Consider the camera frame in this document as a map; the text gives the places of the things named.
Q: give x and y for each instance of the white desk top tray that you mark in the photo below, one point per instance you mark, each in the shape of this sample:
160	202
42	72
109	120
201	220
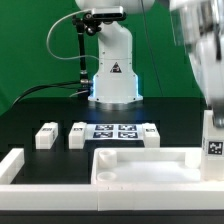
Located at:
146	165

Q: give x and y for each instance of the white left fence rail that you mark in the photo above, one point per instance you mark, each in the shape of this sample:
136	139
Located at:
11	165

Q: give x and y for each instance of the white front fence rail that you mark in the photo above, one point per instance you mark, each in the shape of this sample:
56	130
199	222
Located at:
203	196

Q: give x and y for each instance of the black camera on mount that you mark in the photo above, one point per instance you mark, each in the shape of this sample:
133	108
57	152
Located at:
106	14

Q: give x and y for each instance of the white fence rail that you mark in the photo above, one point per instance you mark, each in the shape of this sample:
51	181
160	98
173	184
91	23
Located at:
11	165
203	196

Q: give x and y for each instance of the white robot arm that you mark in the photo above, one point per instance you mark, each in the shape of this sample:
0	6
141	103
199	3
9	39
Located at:
198	25

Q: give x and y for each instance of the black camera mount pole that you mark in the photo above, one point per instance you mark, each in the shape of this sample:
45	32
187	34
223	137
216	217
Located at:
81	46

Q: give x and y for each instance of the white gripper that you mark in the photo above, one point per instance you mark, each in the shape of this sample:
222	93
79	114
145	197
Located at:
207	62

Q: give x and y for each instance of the fiducial marker sheet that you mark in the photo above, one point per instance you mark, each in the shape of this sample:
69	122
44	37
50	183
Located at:
114	132

